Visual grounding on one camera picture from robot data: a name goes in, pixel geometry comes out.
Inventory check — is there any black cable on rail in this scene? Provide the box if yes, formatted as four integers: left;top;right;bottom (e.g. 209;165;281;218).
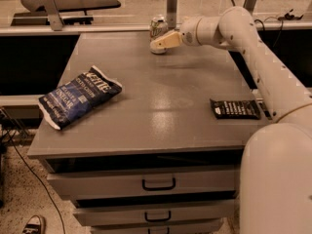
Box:
227;0;298;51

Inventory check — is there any left grey metal post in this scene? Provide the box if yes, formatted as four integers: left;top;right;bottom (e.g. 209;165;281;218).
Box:
40;0;63;31

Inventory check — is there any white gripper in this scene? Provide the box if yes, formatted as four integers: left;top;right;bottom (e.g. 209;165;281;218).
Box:
150;17;202;50

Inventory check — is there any bottom grey drawer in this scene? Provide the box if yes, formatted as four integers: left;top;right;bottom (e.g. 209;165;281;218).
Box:
90;218;222;234

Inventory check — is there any top grey drawer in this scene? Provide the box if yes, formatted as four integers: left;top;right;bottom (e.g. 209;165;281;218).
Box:
48;166;238;200

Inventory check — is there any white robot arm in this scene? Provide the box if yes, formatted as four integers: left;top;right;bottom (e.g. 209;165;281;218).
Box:
150;6;312;234

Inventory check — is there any grey drawer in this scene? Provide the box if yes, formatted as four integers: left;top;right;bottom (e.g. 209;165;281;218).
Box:
73;199;236;227
90;218;222;234
48;166;238;200

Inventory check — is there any black floor cable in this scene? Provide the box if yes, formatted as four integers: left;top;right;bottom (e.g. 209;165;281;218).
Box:
0;109;66;234

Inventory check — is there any white green 7up can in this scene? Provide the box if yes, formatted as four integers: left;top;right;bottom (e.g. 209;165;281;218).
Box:
149;15;169;41

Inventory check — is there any blue Kettle chips bag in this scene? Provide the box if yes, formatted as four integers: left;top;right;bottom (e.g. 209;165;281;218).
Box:
38;65;122;130

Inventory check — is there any middle grey drawer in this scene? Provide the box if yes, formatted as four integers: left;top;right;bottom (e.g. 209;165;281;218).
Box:
73;199;236;227

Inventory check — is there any black white sneaker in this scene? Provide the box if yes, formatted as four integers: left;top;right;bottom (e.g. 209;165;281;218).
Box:
21;215;46;234

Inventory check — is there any middle grey metal post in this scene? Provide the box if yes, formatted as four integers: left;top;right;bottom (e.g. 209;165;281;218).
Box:
167;0;177;29

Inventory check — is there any grey drawer cabinet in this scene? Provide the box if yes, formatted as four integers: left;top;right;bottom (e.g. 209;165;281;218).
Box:
26;29;271;234

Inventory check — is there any black rxbar chocolate bar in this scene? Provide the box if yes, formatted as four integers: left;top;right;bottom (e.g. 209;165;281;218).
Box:
210;99;260;120

